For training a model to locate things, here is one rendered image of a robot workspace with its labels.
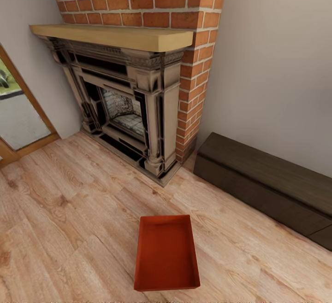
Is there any storage box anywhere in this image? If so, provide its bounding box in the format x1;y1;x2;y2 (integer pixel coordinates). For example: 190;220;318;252
134;215;201;291

